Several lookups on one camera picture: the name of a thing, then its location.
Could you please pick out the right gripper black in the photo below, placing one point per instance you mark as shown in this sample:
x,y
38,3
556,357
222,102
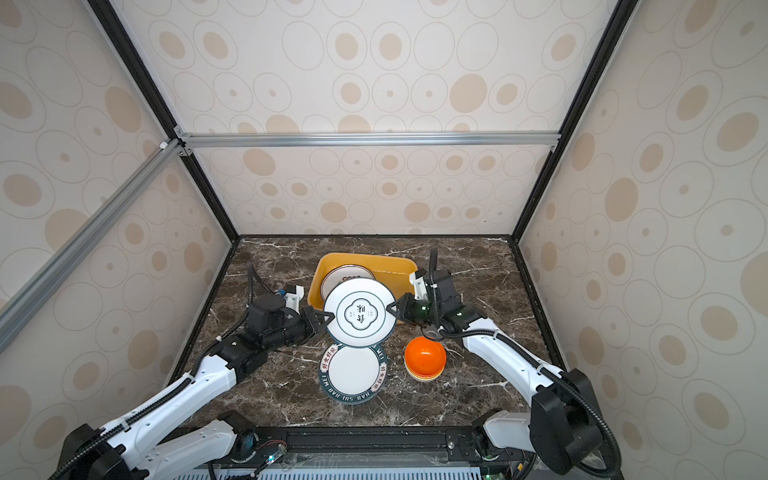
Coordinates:
x,y
405,306

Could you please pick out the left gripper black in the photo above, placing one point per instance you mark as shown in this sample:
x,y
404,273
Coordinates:
x,y
313,327

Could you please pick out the white plate quatrefoil pattern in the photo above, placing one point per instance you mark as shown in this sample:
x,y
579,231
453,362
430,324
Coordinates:
x,y
360,315

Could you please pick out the white plate red characters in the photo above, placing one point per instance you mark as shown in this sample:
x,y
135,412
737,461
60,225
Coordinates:
x,y
340,275

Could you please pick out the white plate green rim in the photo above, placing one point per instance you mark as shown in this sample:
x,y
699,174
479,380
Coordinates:
x,y
351,375

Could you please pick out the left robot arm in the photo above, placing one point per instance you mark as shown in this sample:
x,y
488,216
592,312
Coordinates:
x,y
136,445

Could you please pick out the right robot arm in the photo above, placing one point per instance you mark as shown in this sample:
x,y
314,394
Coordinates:
x,y
563,427

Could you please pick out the yellow plastic bin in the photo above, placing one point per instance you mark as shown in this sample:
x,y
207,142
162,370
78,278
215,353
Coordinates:
x,y
393,272

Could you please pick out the orange bowl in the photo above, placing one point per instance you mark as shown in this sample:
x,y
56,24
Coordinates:
x,y
425,356

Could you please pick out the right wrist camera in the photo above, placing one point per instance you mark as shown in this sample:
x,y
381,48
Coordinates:
x,y
417,280

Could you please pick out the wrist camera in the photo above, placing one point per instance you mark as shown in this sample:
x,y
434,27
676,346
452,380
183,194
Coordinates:
x,y
293,295
417,280

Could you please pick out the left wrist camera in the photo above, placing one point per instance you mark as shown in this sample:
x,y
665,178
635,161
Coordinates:
x,y
293,295

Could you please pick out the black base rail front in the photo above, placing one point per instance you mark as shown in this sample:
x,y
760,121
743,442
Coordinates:
x,y
395,453

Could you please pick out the horizontal aluminium rail back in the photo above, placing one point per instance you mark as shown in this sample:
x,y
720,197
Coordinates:
x,y
386,139

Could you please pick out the diagonal aluminium rail left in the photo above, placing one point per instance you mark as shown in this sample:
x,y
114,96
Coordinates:
x,y
39,289

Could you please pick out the black frame post left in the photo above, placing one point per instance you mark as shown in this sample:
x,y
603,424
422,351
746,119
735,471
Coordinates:
x,y
107,17

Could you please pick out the black frame post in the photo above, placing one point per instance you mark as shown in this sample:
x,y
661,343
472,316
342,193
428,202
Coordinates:
x,y
606,46
107,17

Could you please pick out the black frame post right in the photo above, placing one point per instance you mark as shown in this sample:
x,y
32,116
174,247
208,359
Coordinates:
x,y
606,46

